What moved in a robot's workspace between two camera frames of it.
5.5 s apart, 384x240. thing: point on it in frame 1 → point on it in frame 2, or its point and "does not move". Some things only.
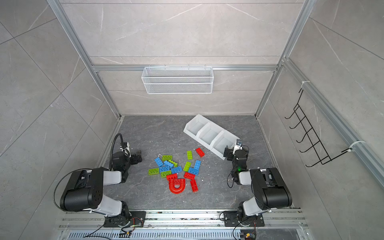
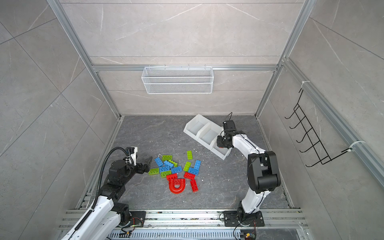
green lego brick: [189, 155] does not move
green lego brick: [187, 166] does not move
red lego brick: [189, 175] does not move
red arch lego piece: [172, 182] does not move
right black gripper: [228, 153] → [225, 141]
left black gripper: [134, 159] → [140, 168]
